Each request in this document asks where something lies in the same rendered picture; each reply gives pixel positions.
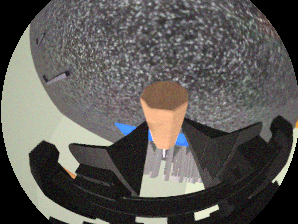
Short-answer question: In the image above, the blue flat strip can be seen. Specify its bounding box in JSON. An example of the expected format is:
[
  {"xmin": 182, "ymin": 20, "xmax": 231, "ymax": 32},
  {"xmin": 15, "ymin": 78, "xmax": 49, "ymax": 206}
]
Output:
[{"xmin": 116, "ymin": 123, "xmax": 189, "ymax": 147}]

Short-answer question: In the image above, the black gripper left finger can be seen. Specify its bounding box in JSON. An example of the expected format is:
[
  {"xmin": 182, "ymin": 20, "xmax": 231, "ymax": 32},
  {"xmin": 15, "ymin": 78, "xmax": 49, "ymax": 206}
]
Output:
[{"xmin": 68, "ymin": 120, "xmax": 149, "ymax": 197}]

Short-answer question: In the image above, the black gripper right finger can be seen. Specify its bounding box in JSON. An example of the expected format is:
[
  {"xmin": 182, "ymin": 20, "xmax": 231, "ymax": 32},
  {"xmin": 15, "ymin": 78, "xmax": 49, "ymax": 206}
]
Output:
[{"xmin": 181, "ymin": 117, "xmax": 263, "ymax": 189}]

